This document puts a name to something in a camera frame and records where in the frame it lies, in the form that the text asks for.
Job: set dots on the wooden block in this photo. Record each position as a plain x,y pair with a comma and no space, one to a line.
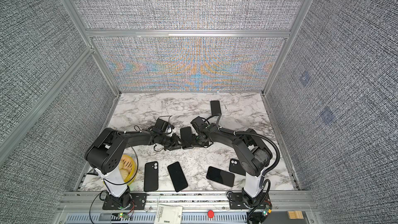
295,215

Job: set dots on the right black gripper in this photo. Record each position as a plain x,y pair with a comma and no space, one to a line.
194,143

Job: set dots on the black phone screen up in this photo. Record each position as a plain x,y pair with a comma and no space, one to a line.
215,108

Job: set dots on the black case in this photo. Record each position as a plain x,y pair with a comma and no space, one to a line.
151,176
236,168

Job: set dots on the white paper label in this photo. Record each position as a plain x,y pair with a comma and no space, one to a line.
167,214

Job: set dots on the yellow tape roll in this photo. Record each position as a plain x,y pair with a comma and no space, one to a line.
128,168

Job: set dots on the red emergency button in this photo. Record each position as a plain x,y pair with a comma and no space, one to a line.
210,214

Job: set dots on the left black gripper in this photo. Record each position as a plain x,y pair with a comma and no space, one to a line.
174,143

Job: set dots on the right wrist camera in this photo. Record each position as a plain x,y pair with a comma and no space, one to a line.
199,124

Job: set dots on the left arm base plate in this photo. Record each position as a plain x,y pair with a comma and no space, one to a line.
136,201

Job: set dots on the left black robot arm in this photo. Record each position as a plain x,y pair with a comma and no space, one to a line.
106,152

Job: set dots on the black case near left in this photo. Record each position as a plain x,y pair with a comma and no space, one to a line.
151,176

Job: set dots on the black case near right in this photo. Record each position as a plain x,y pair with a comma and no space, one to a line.
236,168

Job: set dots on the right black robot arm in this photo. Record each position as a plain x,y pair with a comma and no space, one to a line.
256,153

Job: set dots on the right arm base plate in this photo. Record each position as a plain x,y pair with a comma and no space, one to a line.
236,201

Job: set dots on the black phone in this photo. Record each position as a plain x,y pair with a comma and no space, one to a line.
177,176
220,176
186,137

